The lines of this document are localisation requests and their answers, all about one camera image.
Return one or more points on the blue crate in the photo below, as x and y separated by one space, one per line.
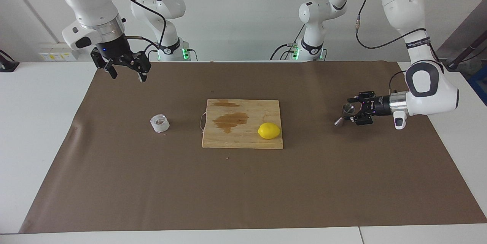
480 86

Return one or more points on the white wall socket box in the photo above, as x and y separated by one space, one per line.
57 55

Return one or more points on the black stand pole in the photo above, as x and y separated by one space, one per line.
462 54

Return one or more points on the clear plastic cup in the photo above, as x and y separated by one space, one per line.
154 124

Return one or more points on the steel cocktail jigger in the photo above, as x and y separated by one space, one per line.
345 110

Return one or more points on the yellow lemon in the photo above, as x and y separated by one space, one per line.
269 131

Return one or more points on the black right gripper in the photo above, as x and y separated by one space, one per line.
114 50

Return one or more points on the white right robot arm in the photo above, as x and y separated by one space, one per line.
91 0

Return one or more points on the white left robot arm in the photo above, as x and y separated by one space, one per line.
433 88

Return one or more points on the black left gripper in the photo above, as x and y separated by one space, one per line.
380 106

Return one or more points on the black clamp mount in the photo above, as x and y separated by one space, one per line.
7 65

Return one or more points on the wooden cutting board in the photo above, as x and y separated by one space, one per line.
247 141

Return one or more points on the brown paper table mat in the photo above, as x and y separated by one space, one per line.
114 179

